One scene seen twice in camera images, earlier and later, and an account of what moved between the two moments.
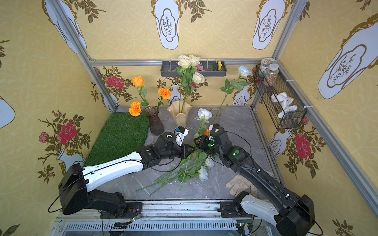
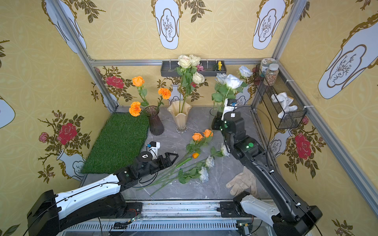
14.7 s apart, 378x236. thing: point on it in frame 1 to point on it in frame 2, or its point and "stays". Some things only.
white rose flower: x=204 y=114 to x=222 y=90
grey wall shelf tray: x=169 y=69 stays
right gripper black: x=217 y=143 to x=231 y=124
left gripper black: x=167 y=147 to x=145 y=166
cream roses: x=187 y=69 stays
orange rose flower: x=138 y=81 stays
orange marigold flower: x=166 y=94 stays
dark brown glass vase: x=156 y=126 stays
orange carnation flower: x=135 y=109 stays
